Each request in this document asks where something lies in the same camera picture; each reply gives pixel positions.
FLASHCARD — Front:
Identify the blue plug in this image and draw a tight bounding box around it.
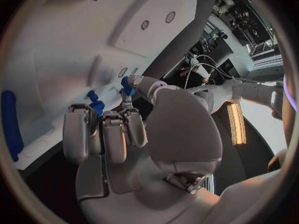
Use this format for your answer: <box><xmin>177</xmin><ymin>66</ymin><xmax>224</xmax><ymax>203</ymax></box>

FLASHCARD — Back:
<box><xmin>120</xmin><ymin>76</ymin><xmax>137</xmax><ymax>96</ymax></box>

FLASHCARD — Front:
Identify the white task board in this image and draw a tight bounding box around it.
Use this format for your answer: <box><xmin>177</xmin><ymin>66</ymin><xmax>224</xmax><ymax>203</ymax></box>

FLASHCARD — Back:
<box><xmin>1</xmin><ymin>0</ymin><xmax>199</xmax><ymax>170</ymax></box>

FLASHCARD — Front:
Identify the small blue peg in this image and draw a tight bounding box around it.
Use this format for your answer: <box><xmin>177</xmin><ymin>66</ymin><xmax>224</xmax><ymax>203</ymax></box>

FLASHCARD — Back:
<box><xmin>86</xmin><ymin>90</ymin><xmax>99</xmax><ymax>103</ymax></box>

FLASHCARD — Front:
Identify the thin blue cylinder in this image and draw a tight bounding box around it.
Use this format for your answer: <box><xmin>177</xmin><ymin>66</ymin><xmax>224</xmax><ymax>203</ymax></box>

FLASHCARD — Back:
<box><xmin>1</xmin><ymin>90</ymin><xmax>24</xmax><ymax>162</ymax></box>

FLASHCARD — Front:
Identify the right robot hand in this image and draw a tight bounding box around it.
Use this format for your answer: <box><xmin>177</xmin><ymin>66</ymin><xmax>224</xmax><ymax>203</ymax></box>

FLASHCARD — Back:
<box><xmin>61</xmin><ymin>87</ymin><xmax>224</xmax><ymax>224</ymax></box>

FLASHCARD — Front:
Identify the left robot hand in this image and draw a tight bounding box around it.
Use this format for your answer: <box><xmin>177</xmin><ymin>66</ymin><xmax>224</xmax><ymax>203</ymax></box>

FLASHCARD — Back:
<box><xmin>127</xmin><ymin>74</ymin><xmax>163</xmax><ymax>103</ymax></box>

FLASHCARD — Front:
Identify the glowing light bar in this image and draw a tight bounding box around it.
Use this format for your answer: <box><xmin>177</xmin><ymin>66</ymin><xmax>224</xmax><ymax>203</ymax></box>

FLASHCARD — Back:
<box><xmin>225</xmin><ymin>100</ymin><xmax>248</xmax><ymax>146</ymax></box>

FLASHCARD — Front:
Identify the white cable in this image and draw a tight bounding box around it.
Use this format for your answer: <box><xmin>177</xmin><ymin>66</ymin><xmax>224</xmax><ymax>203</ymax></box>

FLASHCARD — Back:
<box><xmin>194</xmin><ymin>54</ymin><xmax>239</xmax><ymax>79</ymax></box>
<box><xmin>183</xmin><ymin>62</ymin><xmax>237</xmax><ymax>90</ymax></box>

